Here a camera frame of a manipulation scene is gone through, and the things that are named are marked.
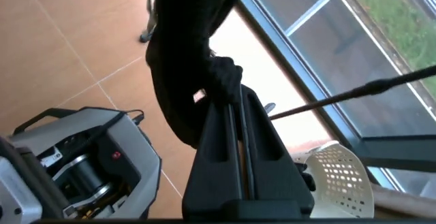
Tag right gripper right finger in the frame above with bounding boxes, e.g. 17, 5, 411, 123
239, 84, 315, 218

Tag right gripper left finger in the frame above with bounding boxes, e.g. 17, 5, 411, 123
182, 101, 245, 218

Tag black shorts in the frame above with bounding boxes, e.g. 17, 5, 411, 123
145, 0, 251, 148

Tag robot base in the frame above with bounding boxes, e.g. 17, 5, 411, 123
0, 106, 163, 220

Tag white laundry basket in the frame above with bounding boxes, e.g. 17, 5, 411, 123
292, 140, 375, 219

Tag black clothes rack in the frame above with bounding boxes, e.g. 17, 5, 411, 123
138, 0, 436, 121

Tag window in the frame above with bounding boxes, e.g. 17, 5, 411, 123
234, 0, 436, 197

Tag beige curtain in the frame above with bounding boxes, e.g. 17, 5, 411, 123
371, 182, 436, 218

